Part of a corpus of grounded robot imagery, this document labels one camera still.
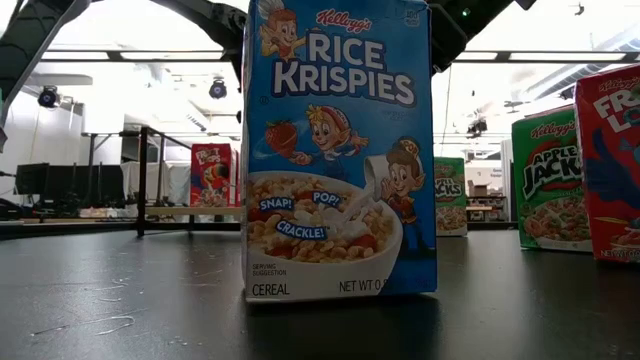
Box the blue Rice Krispies cereal box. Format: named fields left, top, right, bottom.
left=241, top=0, right=439, bottom=304

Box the red Froot Loops cereal box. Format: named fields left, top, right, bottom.
left=573, top=63, right=640, bottom=264
left=189, top=143, right=240, bottom=209

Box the green Apple Jacks cereal box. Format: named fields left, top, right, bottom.
left=510, top=103, right=594, bottom=253
left=432, top=156, right=469, bottom=238

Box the white draped cover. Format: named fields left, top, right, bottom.
left=119, top=159, right=192, bottom=206

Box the background storage rack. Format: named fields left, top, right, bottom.
left=464, top=194, right=509, bottom=222

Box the black table mat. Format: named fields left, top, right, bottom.
left=0, top=228, right=640, bottom=360

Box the black monitor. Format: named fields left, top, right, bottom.
left=14, top=162, right=50, bottom=204
left=48, top=164, right=125, bottom=204

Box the black metal shelf frame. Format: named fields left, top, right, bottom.
left=135, top=125, right=196, bottom=239

